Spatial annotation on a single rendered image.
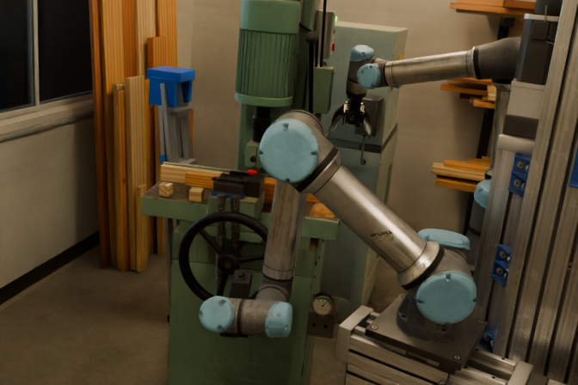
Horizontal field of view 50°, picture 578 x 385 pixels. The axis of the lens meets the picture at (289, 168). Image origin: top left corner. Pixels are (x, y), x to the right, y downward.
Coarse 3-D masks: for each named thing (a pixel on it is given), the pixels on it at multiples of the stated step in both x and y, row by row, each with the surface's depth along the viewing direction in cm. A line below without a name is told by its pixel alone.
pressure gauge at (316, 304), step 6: (318, 294) 184; (324, 294) 183; (318, 300) 183; (324, 300) 182; (330, 300) 182; (312, 306) 183; (318, 306) 183; (324, 306) 183; (330, 306) 183; (318, 312) 184; (324, 312) 183; (330, 312) 183
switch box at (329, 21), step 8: (320, 16) 210; (328, 16) 210; (320, 24) 211; (328, 24) 210; (320, 32) 212; (328, 32) 211; (320, 40) 212; (328, 40) 212; (320, 48) 213; (328, 48) 213; (328, 56) 213
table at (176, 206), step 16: (176, 192) 195; (208, 192) 197; (144, 208) 190; (160, 208) 189; (176, 208) 188; (192, 208) 187; (304, 224) 184; (320, 224) 183; (336, 224) 182; (240, 240) 178; (256, 240) 177
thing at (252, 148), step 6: (252, 144) 192; (258, 144) 193; (246, 150) 193; (252, 150) 192; (258, 150) 192; (246, 156) 193; (258, 156) 192; (246, 162) 193; (252, 162) 193; (258, 162) 193; (258, 168) 198
